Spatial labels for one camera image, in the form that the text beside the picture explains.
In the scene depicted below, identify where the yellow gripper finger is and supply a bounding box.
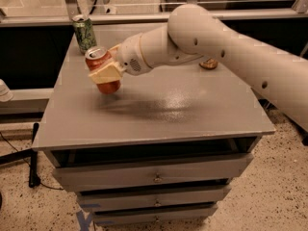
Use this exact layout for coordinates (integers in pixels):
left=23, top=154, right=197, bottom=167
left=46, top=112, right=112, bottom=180
left=109, top=44, right=119, bottom=56
left=89, top=62, right=126, bottom=84

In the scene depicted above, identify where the green soda can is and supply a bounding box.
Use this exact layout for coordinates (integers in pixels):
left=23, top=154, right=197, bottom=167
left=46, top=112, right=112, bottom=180
left=72, top=14, right=97, bottom=54

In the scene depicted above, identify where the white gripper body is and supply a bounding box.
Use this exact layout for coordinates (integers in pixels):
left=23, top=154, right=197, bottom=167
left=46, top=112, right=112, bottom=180
left=116, top=34, right=152, bottom=76

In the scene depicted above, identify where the red Coca-Cola can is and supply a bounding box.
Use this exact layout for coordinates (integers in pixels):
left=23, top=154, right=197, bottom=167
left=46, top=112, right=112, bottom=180
left=85, top=46, right=122, bottom=94

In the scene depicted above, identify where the metal railing frame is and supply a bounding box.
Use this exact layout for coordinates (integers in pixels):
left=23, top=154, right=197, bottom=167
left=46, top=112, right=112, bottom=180
left=0, top=0, right=307, bottom=27

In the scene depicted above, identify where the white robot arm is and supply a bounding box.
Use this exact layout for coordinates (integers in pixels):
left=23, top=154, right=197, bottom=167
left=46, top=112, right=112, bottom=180
left=89, top=4, right=308, bottom=130

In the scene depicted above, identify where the black cable on floor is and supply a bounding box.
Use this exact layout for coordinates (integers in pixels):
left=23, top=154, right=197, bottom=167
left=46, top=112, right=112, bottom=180
left=0, top=130, right=65, bottom=191

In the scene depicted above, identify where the blue tape on floor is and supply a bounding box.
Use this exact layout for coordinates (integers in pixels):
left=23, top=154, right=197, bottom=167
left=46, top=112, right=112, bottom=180
left=76, top=208, right=102, bottom=231

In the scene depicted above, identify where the black stand leg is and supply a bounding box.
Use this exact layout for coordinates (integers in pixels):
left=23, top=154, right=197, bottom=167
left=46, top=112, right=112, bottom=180
left=0, top=132, right=41, bottom=188

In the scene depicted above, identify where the bottom grey drawer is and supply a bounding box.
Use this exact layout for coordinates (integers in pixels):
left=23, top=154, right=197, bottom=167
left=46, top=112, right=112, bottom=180
left=93, top=203, right=218, bottom=226

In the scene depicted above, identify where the grey drawer cabinet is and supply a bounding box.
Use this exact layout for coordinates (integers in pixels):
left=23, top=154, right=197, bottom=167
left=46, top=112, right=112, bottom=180
left=32, top=22, right=276, bottom=227

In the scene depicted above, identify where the gold LaCroix can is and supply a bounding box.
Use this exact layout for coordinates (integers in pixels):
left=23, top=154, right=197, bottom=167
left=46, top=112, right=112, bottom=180
left=199, top=59, right=218, bottom=70

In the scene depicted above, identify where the grey drawer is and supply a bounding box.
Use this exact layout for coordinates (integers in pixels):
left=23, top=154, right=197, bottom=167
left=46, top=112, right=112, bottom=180
left=93, top=203, right=218, bottom=226
left=53, top=153, right=253, bottom=192
left=77, top=185, right=231, bottom=212

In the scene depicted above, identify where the middle grey drawer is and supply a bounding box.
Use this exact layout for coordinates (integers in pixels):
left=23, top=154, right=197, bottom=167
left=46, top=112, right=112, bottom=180
left=77, top=185, right=231, bottom=212

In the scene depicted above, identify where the white bottle at left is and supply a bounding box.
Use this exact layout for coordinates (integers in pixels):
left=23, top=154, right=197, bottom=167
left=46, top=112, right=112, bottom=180
left=0, top=79, right=13, bottom=102

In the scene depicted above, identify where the top grey drawer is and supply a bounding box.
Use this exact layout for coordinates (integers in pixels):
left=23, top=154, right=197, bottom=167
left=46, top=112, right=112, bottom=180
left=53, top=153, right=253, bottom=192

